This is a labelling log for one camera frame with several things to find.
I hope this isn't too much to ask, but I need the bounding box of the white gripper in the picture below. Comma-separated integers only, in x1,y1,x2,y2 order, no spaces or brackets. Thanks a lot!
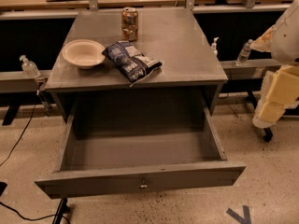
252,66,299,128

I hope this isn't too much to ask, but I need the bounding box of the blue chip bag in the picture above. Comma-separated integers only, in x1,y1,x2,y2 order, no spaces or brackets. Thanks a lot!
102,41,162,84

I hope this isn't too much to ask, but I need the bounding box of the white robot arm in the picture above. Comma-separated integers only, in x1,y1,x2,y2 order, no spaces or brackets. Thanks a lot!
250,0,299,128

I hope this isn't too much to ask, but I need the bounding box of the grey drawer cabinet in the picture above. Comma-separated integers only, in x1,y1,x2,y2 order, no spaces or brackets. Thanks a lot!
46,7,227,118

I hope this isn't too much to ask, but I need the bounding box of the open grey top drawer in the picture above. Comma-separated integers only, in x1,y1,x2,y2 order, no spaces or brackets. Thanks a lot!
34,94,247,200

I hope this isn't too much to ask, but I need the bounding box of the brass drawer knob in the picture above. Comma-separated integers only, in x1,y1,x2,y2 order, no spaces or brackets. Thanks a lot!
139,179,149,190

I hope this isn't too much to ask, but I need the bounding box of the clear plastic water bottle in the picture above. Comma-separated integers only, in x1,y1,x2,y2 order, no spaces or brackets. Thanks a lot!
236,39,253,66

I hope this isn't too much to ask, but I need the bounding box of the right sanitizer pump bottle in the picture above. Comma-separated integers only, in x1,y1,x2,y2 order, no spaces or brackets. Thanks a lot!
211,37,219,56

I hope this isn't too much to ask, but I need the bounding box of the sanitizer pump bottle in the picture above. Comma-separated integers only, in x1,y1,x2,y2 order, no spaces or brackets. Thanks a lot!
211,37,219,56
20,55,41,78

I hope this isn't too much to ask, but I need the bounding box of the brown soda can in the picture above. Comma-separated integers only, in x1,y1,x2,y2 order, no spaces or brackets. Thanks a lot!
121,7,138,41

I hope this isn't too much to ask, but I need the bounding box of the white paper bowl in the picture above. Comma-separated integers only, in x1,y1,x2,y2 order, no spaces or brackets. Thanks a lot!
62,39,106,69

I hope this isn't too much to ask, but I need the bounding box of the left sanitizer pump bottle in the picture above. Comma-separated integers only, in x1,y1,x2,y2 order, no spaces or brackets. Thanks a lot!
20,55,41,78

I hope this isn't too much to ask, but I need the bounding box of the black floor cable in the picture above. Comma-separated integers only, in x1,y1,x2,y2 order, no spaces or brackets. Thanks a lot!
0,103,71,224

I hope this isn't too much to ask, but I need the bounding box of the grey metal rail bench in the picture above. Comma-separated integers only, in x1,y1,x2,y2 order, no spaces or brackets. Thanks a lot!
0,58,299,127

